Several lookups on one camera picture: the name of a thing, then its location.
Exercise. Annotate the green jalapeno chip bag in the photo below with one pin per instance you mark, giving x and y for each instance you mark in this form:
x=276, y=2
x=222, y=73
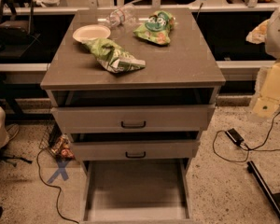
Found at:
x=112, y=57

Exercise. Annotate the black metal stand leg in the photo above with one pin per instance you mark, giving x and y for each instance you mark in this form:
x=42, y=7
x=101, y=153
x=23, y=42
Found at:
x=273, y=198

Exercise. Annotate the blue tape cross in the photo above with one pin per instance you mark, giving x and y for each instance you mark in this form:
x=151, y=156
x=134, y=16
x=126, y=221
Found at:
x=60, y=171

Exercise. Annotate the middle grey drawer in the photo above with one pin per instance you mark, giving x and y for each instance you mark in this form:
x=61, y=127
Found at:
x=129, y=150

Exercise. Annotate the top grey drawer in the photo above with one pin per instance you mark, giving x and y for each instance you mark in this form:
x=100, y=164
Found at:
x=133, y=119

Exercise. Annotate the white paper bowl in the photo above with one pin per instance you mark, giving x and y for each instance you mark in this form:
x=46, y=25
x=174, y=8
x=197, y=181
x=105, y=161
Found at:
x=91, y=32

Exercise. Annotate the grey drawer cabinet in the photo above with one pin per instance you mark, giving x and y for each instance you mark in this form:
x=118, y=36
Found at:
x=184, y=72

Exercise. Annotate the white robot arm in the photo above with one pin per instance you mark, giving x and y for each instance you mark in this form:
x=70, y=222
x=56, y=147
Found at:
x=267, y=99

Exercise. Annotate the bottom grey open drawer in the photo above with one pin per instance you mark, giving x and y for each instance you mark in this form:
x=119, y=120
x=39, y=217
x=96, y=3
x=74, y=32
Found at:
x=136, y=192

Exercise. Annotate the snack bag in wire basket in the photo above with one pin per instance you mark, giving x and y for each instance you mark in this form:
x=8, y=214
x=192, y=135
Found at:
x=61, y=148

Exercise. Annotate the black tripod legs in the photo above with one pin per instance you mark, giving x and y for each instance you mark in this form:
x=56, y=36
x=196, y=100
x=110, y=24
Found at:
x=10, y=159

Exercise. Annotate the black power adapter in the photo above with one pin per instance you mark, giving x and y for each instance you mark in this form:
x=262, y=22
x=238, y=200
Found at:
x=236, y=138

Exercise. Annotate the green snack bag with face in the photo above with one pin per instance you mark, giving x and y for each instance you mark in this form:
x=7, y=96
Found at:
x=157, y=28

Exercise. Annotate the black chair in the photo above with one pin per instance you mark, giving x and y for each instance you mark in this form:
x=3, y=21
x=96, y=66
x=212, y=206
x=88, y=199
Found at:
x=14, y=31

